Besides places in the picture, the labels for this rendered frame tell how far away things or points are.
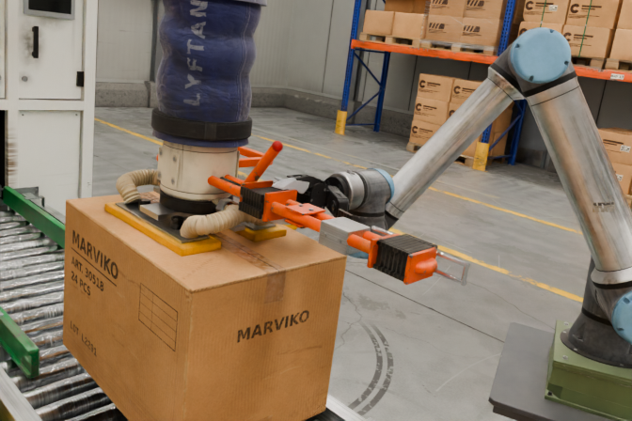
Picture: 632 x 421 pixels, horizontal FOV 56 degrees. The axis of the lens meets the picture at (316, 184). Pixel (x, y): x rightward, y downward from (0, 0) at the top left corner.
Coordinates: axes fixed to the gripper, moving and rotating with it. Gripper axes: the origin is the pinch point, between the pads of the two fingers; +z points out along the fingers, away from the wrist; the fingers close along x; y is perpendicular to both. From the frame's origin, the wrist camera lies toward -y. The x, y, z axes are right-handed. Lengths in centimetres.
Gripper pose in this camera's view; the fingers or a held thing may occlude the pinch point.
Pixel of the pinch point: (276, 203)
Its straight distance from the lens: 121.0
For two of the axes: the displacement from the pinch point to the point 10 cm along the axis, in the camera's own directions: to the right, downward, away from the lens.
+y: -7.0, -2.5, 6.7
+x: 1.2, -9.6, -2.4
